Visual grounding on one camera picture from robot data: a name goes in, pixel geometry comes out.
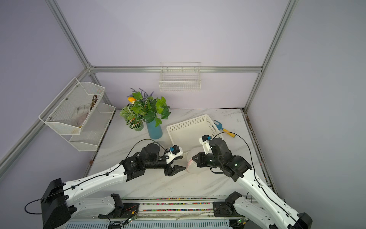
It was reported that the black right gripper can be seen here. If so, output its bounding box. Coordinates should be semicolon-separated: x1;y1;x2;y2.
193;152;224;168

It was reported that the pink rimmed mesh laundry bag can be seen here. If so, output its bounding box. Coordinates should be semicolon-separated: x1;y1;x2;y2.
186;148;206;174

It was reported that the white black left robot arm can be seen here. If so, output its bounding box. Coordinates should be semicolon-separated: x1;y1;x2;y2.
41;143;185;229

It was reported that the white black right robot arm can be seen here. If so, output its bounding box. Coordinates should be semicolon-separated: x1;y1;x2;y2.
192;135;313;229

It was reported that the cream perforated plastic basket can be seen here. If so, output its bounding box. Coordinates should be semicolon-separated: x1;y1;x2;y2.
166;114;219;153

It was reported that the blue yellow garden fork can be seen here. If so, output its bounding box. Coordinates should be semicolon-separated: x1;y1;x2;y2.
213;120;236;138

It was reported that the teal vase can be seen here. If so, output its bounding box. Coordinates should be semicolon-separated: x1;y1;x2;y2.
146;120;163;140

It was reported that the green artificial plant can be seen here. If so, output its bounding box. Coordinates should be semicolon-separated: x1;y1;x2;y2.
120;88;171;131

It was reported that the clear glove in shelf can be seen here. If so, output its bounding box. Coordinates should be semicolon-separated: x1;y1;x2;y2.
71;104;91;128

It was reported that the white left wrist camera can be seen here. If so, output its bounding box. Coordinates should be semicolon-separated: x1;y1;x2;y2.
165;145;183;164

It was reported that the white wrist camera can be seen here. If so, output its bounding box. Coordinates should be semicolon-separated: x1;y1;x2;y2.
165;145;183;164
199;135;212;155

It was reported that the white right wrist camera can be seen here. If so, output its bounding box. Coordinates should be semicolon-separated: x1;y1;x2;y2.
199;135;212;155

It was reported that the white wire wall basket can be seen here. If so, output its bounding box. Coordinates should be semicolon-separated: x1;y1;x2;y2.
159;62;201;92

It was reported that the white mesh lower wall shelf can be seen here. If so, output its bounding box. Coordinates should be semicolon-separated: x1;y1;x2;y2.
61;103;115;152

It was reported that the white mesh wall shelf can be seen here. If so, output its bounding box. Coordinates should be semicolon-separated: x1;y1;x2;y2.
61;103;115;152
39;78;105;135

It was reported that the white mesh upper wall shelf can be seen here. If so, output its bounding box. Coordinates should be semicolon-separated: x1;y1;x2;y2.
39;78;105;135

